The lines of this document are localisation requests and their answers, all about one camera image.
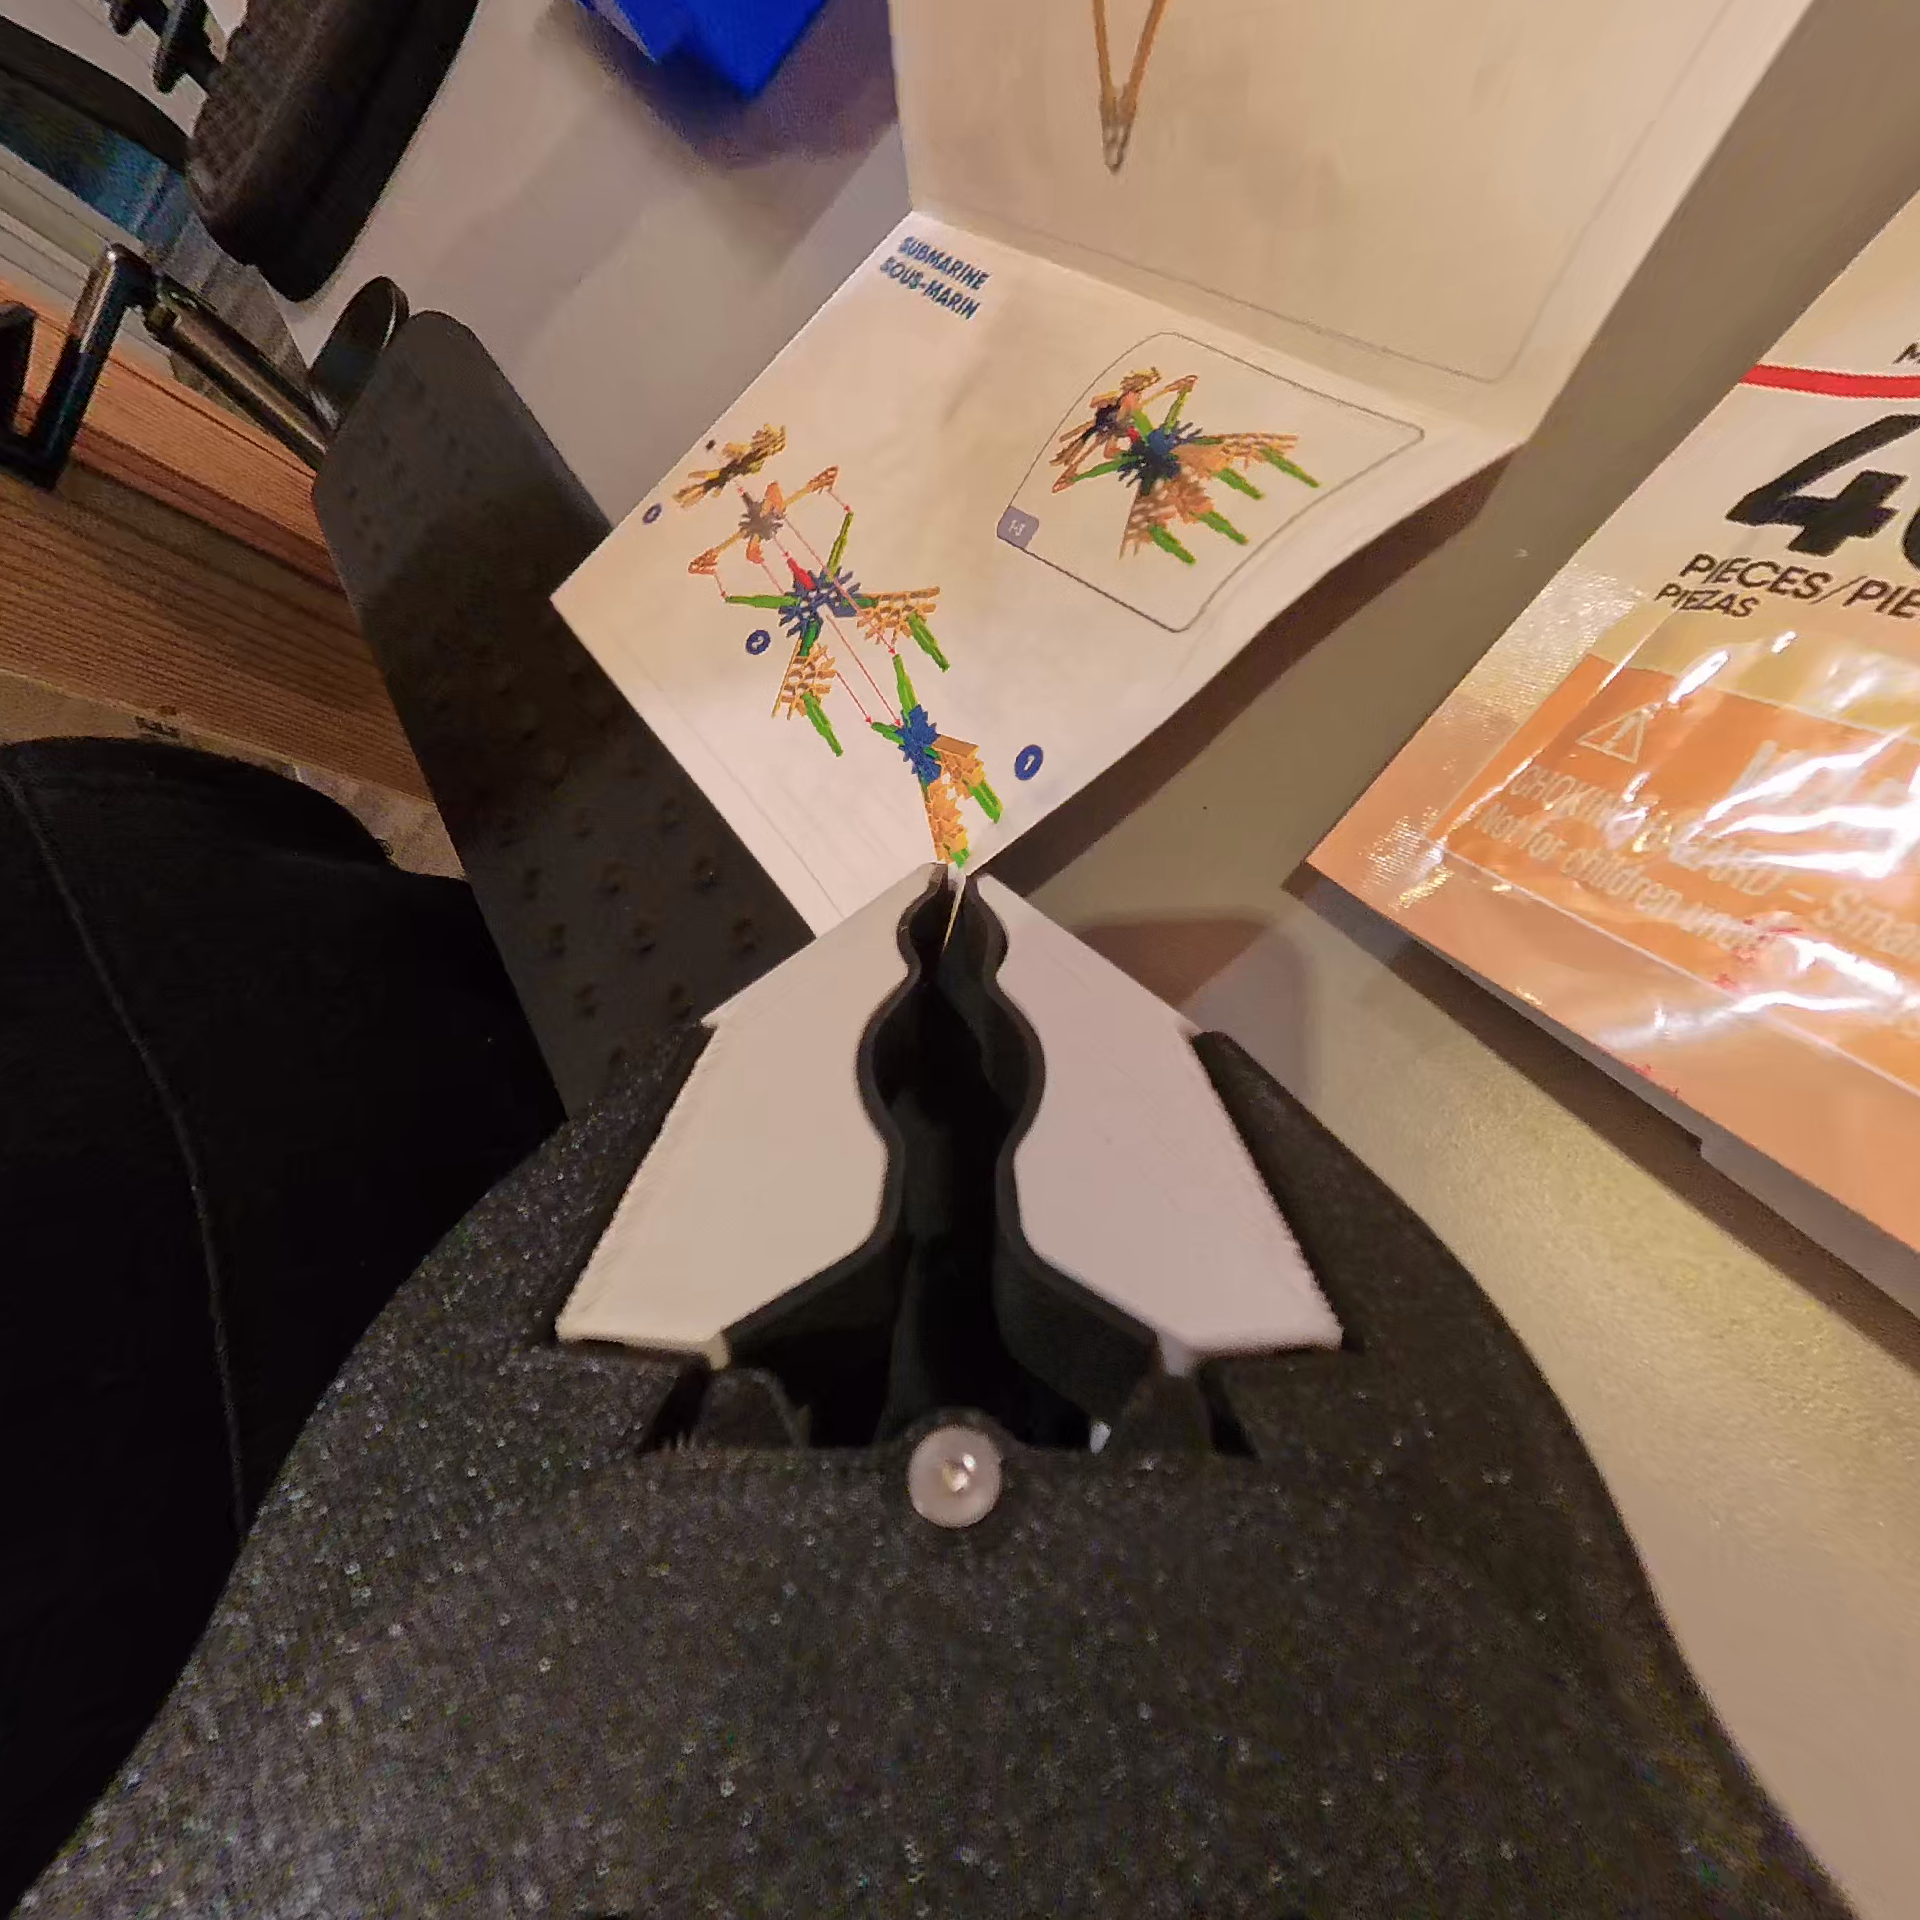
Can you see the black perforated board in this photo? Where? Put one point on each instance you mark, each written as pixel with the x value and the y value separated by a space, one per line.
pixel 525 751

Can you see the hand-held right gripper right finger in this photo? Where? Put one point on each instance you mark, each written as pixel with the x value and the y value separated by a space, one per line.
pixel 1156 1184

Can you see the black mesh office chair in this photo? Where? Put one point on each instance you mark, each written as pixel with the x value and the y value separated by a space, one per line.
pixel 330 135

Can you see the blue plastic bin with tag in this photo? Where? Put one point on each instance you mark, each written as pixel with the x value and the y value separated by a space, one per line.
pixel 705 37

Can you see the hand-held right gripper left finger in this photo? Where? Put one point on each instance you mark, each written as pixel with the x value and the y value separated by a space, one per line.
pixel 735 1184

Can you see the toy instruction sheet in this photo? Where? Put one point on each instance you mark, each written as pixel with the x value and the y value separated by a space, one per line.
pixel 1050 599

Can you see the orange toy set bag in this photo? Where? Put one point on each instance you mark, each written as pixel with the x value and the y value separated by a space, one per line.
pixel 1652 826

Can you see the person's black clothing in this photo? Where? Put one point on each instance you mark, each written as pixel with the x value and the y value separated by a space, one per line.
pixel 225 1125

